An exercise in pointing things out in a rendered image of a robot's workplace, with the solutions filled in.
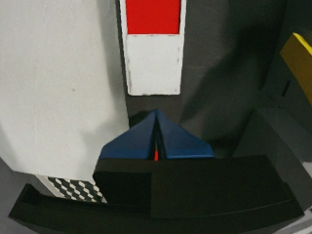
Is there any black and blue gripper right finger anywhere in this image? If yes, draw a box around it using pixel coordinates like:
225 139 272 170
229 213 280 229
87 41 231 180
156 109 215 160

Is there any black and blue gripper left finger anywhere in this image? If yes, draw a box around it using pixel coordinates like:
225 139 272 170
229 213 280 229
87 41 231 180
97 109 156 160

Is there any grey open-top box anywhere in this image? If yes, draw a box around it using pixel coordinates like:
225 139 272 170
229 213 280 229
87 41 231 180
231 108 312 229
262 0 312 136

